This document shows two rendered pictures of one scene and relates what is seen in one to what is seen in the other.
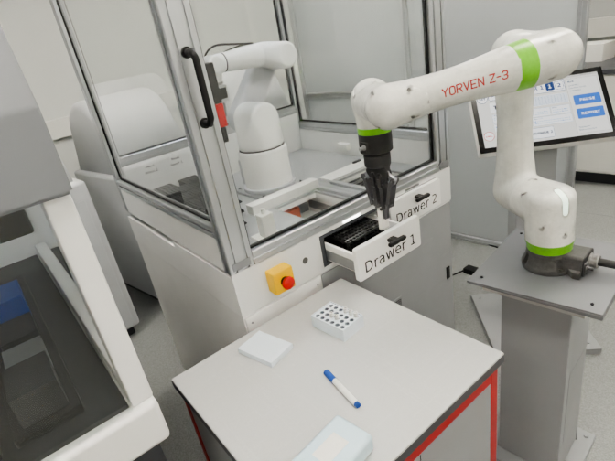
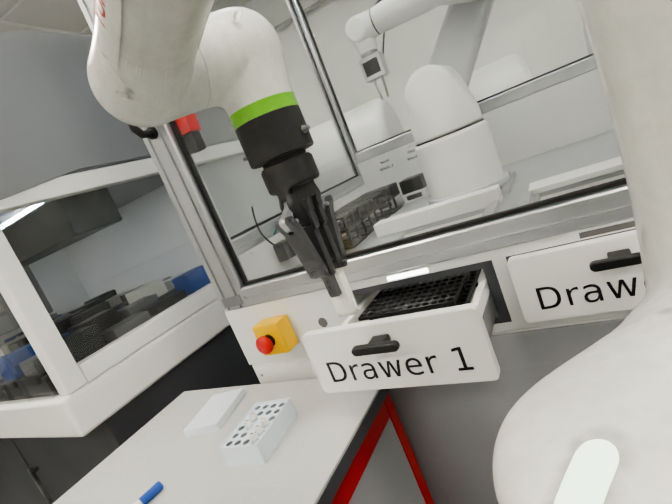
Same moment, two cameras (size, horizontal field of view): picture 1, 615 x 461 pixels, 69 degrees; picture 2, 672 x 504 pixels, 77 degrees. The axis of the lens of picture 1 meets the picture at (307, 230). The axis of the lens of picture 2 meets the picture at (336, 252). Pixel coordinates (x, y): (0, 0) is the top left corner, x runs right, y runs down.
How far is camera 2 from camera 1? 1.31 m
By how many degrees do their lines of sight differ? 64
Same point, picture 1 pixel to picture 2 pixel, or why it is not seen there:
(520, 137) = (640, 65)
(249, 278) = (245, 321)
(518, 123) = not seen: outside the picture
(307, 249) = (323, 307)
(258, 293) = not seen: hidden behind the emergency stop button
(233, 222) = (211, 250)
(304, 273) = not seen: hidden behind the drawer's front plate
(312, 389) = (139, 491)
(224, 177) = (188, 196)
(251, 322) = (260, 373)
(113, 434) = (43, 408)
